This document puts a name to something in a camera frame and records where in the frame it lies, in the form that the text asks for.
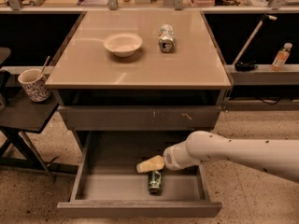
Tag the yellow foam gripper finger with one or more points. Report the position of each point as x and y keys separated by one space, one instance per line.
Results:
x=153 y=164

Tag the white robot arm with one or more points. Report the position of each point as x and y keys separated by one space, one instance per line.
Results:
x=275 y=157

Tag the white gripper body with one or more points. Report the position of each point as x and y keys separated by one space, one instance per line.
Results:
x=168 y=159

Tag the silver soda can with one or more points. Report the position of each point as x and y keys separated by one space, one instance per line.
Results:
x=166 y=38

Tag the wooden stir stick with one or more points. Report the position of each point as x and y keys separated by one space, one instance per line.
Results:
x=43 y=67

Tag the dark side table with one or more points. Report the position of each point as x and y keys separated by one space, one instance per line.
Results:
x=20 y=117

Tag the grey drawer cabinet counter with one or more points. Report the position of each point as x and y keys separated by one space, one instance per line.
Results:
x=151 y=90

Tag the white stick with black tip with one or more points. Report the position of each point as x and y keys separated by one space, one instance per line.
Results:
x=264 y=18

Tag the patterned paper cup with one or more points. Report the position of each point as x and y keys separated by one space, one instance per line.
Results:
x=33 y=83

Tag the white bowl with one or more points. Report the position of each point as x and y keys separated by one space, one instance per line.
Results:
x=123 y=44

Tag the orange drink bottle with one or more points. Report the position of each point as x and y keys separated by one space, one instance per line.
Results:
x=281 y=57

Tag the open grey middle drawer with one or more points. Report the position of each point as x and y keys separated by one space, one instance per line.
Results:
x=108 y=185

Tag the green soda can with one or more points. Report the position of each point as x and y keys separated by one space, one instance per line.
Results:
x=155 y=182

